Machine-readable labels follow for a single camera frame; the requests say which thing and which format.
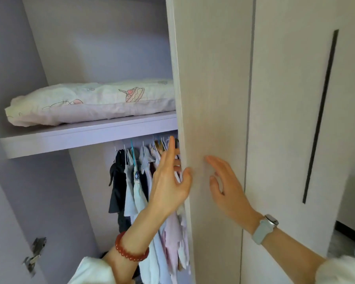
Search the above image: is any person's right hand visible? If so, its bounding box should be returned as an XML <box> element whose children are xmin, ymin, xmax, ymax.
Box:
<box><xmin>205</xmin><ymin>155</ymin><xmax>261</xmax><ymax>232</ymax></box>

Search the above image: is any person's left hand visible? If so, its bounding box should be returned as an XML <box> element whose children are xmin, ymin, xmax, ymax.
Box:
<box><xmin>147</xmin><ymin>136</ymin><xmax>193</xmax><ymax>217</ymax></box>

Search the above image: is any light wood wardrobe door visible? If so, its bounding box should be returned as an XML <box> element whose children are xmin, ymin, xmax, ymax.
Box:
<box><xmin>165</xmin><ymin>0</ymin><xmax>257</xmax><ymax>284</ymax></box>

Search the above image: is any person's left forearm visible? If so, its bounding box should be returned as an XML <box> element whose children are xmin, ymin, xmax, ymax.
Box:
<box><xmin>105</xmin><ymin>207</ymin><xmax>173</xmax><ymax>283</ymax></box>

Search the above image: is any person's right forearm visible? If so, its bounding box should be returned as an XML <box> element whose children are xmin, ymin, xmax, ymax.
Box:
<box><xmin>262</xmin><ymin>226</ymin><xmax>327</xmax><ymax>274</ymax></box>

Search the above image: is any row of hanging clothes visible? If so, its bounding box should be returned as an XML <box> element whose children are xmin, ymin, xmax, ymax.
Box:
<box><xmin>108</xmin><ymin>138</ymin><xmax>191</xmax><ymax>284</ymax></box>

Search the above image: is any row of clothes hangers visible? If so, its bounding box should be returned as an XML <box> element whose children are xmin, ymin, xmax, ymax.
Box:
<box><xmin>114</xmin><ymin>135</ymin><xmax>178</xmax><ymax>167</ymax></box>

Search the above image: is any grey wristwatch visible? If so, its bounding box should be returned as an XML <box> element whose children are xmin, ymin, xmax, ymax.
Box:
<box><xmin>252</xmin><ymin>214</ymin><xmax>279</xmax><ymax>245</ymax></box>

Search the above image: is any lilac wardrobe shelf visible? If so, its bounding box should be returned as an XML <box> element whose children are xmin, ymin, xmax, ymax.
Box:
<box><xmin>0</xmin><ymin>110</ymin><xmax>178</xmax><ymax>159</ymax></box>

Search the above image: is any folded cartoon print quilt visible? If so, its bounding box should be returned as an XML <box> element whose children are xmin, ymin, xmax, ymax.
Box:
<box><xmin>4</xmin><ymin>79</ymin><xmax>177</xmax><ymax>127</ymax></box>

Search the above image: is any white left sleeve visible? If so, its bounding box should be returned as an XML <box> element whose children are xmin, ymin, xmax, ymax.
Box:
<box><xmin>67</xmin><ymin>256</ymin><xmax>116</xmax><ymax>284</ymax></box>

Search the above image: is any white sleeve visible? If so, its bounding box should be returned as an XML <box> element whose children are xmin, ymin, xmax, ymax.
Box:
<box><xmin>314</xmin><ymin>255</ymin><xmax>355</xmax><ymax>284</ymax></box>
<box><xmin>67</xmin><ymin>256</ymin><xmax>116</xmax><ymax>284</ymax></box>

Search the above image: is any white right sleeve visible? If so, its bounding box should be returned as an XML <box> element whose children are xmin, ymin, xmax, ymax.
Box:
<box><xmin>314</xmin><ymin>255</ymin><xmax>355</xmax><ymax>284</ymax></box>

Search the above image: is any lilac wardrobe body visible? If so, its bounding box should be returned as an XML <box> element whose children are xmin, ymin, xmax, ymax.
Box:
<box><xmin>0</xmin><ymin>0</ymin><xmax>196</xmax><ymax>284</ymax></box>

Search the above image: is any metal door hinge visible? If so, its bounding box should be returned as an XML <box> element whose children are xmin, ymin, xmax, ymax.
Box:
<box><xmin>21</xmin><ymin>237</ymin><xmax>47</xmax><ymax>277</ymax></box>

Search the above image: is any red bead bracelet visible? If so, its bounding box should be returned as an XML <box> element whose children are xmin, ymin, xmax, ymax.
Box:
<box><xmin>115</xmin><ymin>231</ymin><xmax>150</xmax><ymax>262</ymax></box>

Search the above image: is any wardrobe door with black handle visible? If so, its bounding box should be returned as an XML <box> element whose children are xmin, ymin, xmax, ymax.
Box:
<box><xmin>240</xmin><ymin>0</ymin><xmax>355</xmax><ymax>284</ymax></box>

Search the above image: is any black strip door handle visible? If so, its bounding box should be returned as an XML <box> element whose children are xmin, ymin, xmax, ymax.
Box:
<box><xmin>302</xmin><ymin>29</ymin><xmax>340</xmax><ymax>204</ymax></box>

